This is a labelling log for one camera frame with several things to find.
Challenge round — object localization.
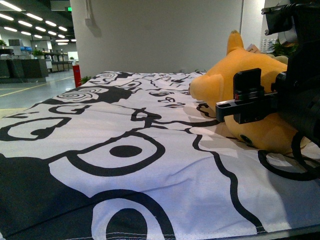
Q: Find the black cable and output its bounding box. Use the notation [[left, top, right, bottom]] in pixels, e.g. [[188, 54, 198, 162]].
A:
[[257, 131, 320, 182]]

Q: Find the green potted plant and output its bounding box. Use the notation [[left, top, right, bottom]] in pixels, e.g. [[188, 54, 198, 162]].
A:
[[80, 76, 92, 85]]

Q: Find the red fire extinguisher box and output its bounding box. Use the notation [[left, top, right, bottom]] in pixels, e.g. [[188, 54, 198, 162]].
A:
[[72, 65, 81, 88]]

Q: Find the yellow plush toy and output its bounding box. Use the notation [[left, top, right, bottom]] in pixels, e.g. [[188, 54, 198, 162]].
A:
[[188, 29, 313, 155]]

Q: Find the black and white bedsheet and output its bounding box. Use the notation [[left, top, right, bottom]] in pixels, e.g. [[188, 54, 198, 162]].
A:
[[0, 71, 320, 240]]

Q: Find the orange toy hang tag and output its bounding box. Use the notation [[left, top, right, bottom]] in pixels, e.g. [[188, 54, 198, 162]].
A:
[[246, 43, 261, 54]]

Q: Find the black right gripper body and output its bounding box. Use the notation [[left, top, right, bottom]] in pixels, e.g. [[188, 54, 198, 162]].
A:
[[215, 68, 298, 125]]

